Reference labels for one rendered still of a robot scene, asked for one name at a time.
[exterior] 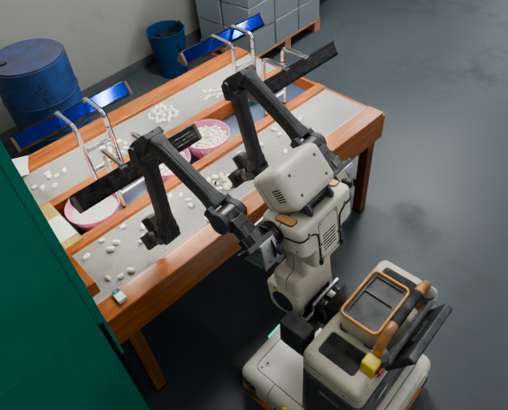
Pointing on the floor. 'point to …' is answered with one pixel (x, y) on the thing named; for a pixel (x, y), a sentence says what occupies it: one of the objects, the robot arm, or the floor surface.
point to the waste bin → (167, 46)
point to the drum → (35, 83)
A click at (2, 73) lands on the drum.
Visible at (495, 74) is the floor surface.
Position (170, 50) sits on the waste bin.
